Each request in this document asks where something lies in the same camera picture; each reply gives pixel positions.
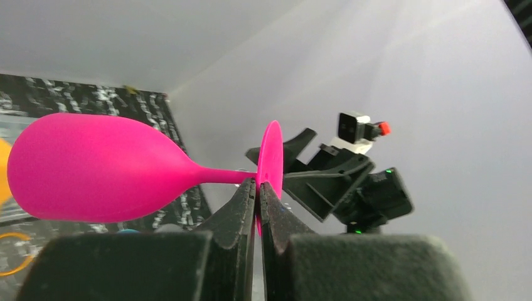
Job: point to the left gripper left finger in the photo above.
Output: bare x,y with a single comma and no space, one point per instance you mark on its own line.
212,262

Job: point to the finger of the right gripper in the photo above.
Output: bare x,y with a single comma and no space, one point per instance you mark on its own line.
253,155
293,148

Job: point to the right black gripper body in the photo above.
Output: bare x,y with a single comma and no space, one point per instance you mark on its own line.
323,185

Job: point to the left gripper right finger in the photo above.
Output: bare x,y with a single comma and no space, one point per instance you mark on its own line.
300,264

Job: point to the magenta plastic wine glass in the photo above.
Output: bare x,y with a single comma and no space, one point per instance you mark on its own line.
108,169

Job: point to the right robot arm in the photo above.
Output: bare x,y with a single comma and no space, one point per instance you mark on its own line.
381,197

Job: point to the orange plastic wine glass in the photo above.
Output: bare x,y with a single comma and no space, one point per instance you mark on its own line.
5,190

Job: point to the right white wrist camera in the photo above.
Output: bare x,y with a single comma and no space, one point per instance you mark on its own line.
356,132

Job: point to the gold wire glass rack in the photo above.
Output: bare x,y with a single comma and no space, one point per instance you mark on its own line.
23,258

